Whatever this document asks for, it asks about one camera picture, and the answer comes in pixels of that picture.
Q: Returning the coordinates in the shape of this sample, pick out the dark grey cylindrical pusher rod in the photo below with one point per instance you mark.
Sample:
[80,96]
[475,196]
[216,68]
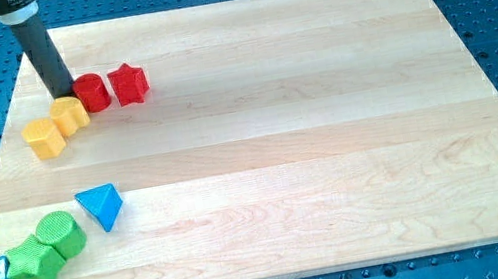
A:
[28,28]

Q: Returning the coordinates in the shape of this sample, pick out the red cylinder block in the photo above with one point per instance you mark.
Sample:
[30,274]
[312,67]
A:
[91,91]

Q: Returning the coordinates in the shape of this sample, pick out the yellow heart block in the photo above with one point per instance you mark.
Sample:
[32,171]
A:
[69,115]

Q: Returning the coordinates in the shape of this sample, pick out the yellow hexagon block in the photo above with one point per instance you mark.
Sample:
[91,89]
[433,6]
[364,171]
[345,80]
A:
[44,138]

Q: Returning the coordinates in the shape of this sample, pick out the red star block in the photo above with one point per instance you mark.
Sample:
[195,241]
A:
[129,84]

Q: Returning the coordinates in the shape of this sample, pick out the blue triangle block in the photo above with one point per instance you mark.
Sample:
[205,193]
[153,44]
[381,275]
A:
[103,203]

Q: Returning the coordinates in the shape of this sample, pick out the green cylinder block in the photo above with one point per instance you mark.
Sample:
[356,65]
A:
[61,231]

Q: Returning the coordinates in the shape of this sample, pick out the green star block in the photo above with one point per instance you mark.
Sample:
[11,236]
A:
[33,260]

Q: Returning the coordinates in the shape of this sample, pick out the light wooden board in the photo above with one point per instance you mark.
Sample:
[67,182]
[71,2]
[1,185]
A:
[280,139]

